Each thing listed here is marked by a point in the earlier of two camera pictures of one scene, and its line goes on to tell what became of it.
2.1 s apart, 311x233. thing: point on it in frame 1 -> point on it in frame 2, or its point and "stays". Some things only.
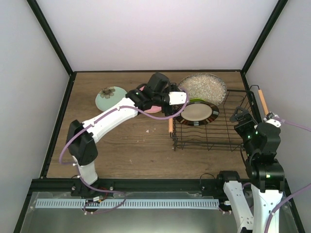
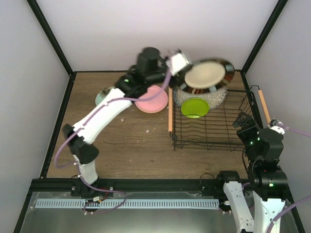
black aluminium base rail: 119,185 stays
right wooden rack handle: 263,102 stays
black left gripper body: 157,98 -> 174,78
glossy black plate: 197,113 -> 228,77
